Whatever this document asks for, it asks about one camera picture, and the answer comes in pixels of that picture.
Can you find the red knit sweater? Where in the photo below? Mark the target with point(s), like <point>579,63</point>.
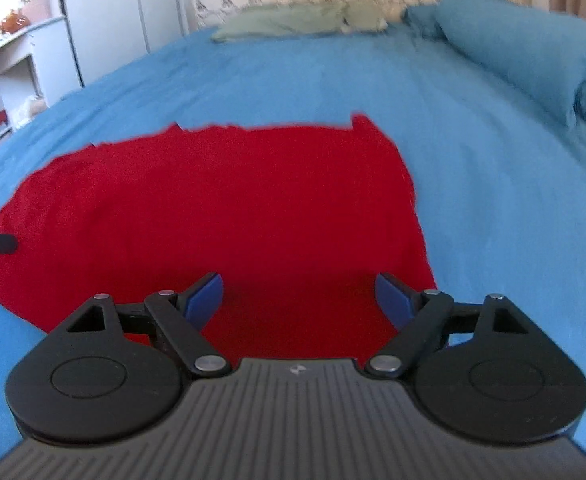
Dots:
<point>223,200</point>

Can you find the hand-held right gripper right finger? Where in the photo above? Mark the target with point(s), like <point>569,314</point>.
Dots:
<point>395,302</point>

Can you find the rolled blue duvet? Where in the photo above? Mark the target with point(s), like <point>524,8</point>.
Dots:
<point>503,45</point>

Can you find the pink storage basket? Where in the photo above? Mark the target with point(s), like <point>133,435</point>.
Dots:
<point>38,9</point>

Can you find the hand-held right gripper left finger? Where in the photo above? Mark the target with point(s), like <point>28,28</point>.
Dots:
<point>203,302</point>

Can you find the bed with blue sheet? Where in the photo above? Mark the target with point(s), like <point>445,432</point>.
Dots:
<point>498,210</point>

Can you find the white shelf unit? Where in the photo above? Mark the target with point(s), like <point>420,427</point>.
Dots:
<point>18,60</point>

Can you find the white wardrobe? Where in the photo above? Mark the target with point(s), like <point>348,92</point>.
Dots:
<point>118,15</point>

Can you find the green pillow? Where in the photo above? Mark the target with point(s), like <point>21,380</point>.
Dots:
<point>283,20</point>

